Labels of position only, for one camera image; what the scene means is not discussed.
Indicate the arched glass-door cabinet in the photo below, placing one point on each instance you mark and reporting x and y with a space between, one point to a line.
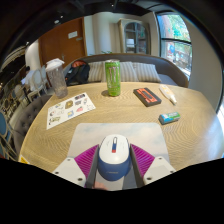
135 36

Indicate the pale cloud-print mouse pad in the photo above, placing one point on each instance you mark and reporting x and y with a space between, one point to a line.
116 130

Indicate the green drink can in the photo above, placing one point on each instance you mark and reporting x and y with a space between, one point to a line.
112 78

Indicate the brown wooden door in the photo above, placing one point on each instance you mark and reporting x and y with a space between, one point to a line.
63 43

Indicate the white dining chair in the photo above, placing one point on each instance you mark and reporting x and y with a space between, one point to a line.
37 83

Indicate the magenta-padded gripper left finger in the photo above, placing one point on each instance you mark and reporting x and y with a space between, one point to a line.
68 170

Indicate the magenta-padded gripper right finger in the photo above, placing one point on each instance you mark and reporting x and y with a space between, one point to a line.
158 170

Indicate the group of blue-backed chairs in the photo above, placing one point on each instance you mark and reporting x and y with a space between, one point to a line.
4 130

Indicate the grey curved sofa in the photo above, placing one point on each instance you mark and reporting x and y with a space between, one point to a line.
170 71

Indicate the black and red flat box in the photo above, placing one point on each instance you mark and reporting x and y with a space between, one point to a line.
147 96

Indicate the white squeeze tube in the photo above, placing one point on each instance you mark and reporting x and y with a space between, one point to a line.
167 93

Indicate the clear shaker bottle white lid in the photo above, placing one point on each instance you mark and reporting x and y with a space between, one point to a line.
58 81

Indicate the small teal gum pack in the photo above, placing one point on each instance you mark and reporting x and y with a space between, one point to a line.
169 118

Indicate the white and blue computer mouse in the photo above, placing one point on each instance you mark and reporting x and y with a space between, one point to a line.
114 160

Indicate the striped cushion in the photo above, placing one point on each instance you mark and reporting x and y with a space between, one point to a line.
96 71
148 72
128 71

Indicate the black-framed window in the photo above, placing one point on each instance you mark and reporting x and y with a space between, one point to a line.
175 43

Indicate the person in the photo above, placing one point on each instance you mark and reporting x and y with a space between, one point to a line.
26 75

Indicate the white sticker sheet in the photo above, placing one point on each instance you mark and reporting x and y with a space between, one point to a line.
70 110

